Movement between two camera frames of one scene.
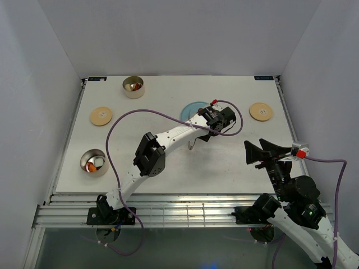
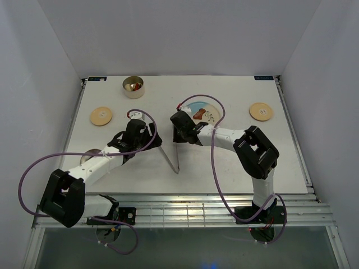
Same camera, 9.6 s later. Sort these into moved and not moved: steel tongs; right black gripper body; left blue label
Moved: right black gripper body; steel tongs
Not moved: left blue label
